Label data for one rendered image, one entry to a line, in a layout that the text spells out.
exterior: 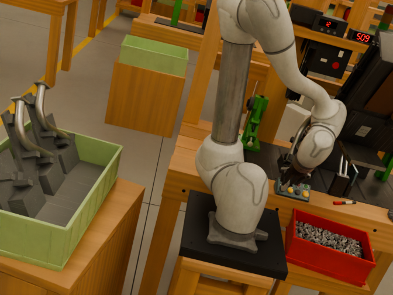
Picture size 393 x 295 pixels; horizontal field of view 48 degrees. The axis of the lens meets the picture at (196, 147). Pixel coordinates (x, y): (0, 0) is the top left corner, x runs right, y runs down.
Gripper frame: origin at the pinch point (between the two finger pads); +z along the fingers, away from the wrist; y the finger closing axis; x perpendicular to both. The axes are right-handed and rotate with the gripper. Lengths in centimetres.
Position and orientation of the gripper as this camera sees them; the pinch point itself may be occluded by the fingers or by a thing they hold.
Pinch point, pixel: (285, 184)
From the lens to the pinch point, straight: 194.4
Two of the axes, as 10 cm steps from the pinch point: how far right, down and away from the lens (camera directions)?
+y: 9.7, 2.5, 0.4
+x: 2.0, -8.5, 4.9
